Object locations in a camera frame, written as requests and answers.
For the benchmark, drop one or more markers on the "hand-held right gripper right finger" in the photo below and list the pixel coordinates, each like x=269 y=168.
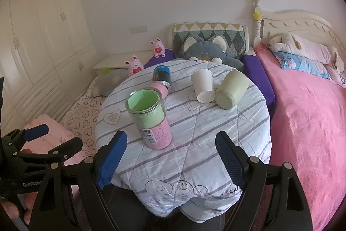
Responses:
x=229 y=162

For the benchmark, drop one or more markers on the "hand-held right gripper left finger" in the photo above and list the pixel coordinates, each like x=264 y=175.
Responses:
x=111 y=163

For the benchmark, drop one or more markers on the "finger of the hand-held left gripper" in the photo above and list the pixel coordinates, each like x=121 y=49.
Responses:
x=63 y=147
x=35 y=132

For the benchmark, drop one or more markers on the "green and pink glass cup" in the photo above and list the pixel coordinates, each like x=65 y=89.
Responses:
x=154 y=125

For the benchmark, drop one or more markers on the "pale green ceramic cup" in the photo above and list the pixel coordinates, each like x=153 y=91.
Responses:
x=232 y=87

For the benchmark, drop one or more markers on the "white paper cup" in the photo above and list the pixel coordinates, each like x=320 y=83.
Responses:
x=202 y=84

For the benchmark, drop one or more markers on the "pink cup with metal rim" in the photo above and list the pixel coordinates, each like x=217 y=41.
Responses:
x=159 y=87

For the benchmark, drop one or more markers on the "person's left hand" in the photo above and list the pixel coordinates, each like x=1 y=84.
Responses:
x=9 y=209

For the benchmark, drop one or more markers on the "light pink floral quilt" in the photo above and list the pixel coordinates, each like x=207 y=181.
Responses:
x=58 y=128

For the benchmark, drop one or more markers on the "heart print bed sheet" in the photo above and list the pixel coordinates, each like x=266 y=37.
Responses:
x=81 y=117

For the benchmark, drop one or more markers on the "grey striped white quilt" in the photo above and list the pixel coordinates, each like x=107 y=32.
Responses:
x=194 y=139

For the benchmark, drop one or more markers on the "grey and green pillow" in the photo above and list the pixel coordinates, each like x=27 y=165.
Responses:
x=110 y=82

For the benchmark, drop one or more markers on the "pink fleece blanket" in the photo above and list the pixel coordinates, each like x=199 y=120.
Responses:
x=305 y=125

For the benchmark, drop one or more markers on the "purple bed bumper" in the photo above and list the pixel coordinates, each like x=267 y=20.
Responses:
x=162 y=59
x=259 y=76

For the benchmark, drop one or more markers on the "pink bunny toy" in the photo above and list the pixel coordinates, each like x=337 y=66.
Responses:
x=135 y=67
x=158 y=49

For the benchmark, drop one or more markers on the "white nightstand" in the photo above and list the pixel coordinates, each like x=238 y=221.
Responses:
x=116 y=60

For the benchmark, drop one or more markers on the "cream wardrobe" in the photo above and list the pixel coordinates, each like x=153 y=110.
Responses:
x=40 y=30

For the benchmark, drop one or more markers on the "blue can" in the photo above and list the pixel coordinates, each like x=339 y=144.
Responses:
x=161 y=73

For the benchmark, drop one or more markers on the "grey cat plush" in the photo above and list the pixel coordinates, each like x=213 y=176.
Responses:
x=205 y=51

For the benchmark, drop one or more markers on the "blue printed pillow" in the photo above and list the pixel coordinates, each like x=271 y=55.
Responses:
x=297 y=62

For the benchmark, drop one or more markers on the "diamond pattern cushion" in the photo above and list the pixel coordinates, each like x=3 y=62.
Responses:
x=235 y=36

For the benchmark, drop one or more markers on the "long white pink plush dog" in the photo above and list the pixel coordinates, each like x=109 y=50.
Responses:
x=310 y=48

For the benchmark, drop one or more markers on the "yellow flower decoration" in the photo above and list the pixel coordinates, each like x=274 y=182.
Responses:
x=256 y=15

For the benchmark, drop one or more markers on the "cream wooden headboard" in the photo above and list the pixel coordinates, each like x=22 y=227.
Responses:
x=292 y=22

